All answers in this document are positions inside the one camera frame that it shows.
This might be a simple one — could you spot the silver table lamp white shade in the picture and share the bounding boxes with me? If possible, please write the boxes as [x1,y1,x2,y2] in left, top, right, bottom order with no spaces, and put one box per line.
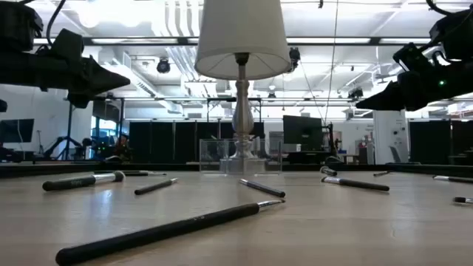
[194,0,292,174]

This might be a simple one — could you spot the black wall screen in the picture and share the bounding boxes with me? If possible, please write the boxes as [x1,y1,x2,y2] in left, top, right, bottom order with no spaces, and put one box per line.
[0,118,35,144]

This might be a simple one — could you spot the white pillar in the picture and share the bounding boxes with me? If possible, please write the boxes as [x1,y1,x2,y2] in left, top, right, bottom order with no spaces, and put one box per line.
[372,109,409,166]

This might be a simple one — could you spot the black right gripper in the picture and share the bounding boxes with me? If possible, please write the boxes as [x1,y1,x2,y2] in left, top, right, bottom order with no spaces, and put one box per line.
[355,61,473,112]

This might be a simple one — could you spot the black-legged desk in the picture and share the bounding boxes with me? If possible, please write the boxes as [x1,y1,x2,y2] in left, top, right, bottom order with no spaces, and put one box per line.
[286,149,336,166]

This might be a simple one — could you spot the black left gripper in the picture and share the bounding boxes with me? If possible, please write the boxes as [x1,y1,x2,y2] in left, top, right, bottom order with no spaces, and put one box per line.
[35,50,131,110]

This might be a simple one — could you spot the black monitor on stand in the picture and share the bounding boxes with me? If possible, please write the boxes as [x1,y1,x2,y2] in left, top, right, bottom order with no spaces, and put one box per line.
[282,115,324,151]

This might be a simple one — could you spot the clear acrylic organizer box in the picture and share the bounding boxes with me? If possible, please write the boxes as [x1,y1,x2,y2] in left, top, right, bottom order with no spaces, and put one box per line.
[199,138,284,174]

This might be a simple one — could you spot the black partition panels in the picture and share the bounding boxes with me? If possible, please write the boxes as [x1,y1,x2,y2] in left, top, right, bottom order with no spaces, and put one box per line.
[409,120,473,166]
[129,120,265,164]

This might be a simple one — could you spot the black aluminium table frame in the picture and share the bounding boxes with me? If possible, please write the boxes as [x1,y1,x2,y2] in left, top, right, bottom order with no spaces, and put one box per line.
[0,161,473,179]

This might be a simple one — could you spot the long black makeup brush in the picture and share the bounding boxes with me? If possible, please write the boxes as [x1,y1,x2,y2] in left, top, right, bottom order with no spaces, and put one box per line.
[55,199,286,266]

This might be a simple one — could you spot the thin hanging cable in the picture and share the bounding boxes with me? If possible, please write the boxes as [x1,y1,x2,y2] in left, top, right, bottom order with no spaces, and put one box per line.
[324,0,339,125]

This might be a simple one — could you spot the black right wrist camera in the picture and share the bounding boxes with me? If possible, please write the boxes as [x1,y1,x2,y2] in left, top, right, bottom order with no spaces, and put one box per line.
[392,42,433,73]

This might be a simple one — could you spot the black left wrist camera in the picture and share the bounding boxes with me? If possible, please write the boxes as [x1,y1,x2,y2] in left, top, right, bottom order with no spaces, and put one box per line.
[47,28,85,62]

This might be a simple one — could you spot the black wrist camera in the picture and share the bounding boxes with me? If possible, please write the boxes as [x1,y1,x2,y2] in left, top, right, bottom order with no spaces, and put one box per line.
[47,28,85,62]
[392,42,433,73]

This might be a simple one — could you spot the thick black brush white-tipped bristles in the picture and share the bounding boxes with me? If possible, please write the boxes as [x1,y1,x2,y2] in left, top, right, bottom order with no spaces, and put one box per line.
[41,170,126,192]

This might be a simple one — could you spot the black ceiling beam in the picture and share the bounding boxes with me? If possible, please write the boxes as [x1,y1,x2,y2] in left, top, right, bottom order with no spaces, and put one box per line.
[33,36,433,47]

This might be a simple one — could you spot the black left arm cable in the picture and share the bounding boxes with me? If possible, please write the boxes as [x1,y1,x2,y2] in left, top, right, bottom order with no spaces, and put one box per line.
[44,0,68,38]

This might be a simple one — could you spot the black tripod stand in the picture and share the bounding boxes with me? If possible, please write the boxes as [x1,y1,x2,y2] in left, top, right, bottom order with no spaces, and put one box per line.
[43,102,85,161]

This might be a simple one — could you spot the black ceiling spotlight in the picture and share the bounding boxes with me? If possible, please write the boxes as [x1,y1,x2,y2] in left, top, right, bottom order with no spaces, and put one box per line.
[347,87,365,101]
[156,58,171,75]
[288,47,302,72]

